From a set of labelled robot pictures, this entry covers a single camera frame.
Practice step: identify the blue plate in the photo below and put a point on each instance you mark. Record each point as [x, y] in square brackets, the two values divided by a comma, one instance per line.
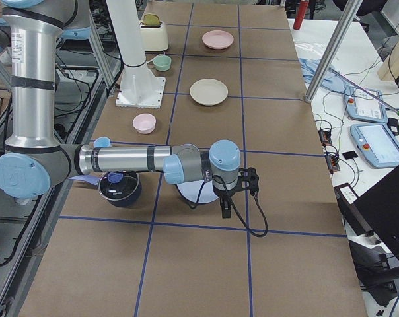
[190, 191]

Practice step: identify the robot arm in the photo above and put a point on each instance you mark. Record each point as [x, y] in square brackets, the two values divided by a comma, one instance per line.
[34, 160]

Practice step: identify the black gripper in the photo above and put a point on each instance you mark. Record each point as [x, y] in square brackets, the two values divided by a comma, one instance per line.
[224, 195]

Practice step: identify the cream plate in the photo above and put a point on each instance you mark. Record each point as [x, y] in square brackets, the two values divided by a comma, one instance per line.
[209, 92]

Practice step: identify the dark blue saucepan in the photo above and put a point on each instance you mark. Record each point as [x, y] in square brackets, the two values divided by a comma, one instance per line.
[94, 180]

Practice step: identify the reacher grabber stick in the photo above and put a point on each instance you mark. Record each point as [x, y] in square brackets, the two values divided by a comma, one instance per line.
[386, 105]

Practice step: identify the toast slice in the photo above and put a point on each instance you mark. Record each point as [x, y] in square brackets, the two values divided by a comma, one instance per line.
[151, 20]

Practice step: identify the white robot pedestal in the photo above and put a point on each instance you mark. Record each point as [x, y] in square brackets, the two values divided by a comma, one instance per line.
[139, 88]

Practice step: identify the cream toaster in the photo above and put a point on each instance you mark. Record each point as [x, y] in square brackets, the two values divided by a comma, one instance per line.
[155, 39]

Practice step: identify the teach pendant far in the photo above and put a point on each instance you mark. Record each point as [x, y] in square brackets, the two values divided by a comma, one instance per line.
[360, 106]

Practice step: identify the teach pendant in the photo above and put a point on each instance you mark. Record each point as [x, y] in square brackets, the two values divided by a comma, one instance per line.
[377, 143]
[360, 106]

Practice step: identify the pink plate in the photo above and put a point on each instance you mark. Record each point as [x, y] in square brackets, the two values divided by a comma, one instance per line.
[218, 39]

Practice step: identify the black laptop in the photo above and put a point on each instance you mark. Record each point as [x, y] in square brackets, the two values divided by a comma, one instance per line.
[379, 206]

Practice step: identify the pink bowl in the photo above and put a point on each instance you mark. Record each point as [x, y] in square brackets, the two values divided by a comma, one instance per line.
[144, 123]

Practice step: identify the glass pot lid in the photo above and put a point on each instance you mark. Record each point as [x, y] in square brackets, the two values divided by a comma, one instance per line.
[119, 186]

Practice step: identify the green bowl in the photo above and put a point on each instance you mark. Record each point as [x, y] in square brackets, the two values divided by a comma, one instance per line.
[162, 62]

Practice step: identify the aluminium frame post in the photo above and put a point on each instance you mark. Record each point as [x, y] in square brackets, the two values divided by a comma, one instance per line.
[336, 39]

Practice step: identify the light blue cup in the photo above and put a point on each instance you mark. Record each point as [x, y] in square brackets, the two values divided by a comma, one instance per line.
[102, 142]

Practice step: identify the teach pendant near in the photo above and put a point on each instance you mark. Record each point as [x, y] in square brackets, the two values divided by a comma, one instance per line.
[377, 143]

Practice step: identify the red bottle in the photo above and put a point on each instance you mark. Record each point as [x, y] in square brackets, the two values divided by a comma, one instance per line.
[301, 12]

